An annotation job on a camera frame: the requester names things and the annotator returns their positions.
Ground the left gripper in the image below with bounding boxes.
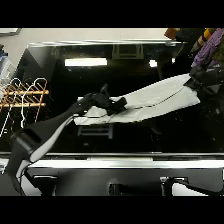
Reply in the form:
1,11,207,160
89,92,128,115

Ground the grey garment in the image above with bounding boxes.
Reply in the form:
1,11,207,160
73,73,202,127

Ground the brown garment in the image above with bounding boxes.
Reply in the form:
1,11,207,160
164,28,181,42

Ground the blue garment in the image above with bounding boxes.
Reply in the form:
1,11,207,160
0,44,15,79

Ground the purple garment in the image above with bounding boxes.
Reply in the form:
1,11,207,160
190,28,224,70

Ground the orange and black checked garment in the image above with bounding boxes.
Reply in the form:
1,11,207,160
195,28,218,52

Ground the black cable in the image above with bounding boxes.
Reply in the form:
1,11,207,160
165,178,224,195

